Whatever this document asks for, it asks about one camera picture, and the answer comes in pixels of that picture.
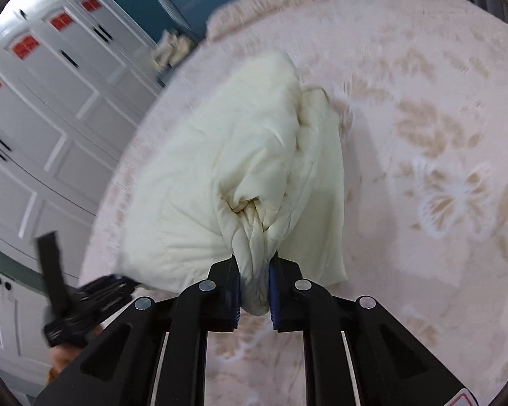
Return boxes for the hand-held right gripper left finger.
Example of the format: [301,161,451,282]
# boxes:
[33,257,243,406]

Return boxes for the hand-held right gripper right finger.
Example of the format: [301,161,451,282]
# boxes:
[269,257,479,406]

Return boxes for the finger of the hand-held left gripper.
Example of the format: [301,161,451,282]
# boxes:
[80,274,138,297]
[91,290,135,314]

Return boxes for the cream garment with brown trim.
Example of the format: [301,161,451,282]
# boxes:
[119,51,350,316]

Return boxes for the person's left forearm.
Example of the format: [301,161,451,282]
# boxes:
[46,364,70,389]

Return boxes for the person's left hand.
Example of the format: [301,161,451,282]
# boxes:
[50,323,104,368]

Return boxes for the white low cabinet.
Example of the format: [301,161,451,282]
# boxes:
[0,262,70,392]

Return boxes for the white panelled wardrobe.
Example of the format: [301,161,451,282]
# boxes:
[0,0,167,277]

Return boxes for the bed with pink floral sheet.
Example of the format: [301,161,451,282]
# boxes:
[78,0,508,406]

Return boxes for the pale bundle on nightstand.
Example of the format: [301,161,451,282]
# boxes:
[152,29,194,72]

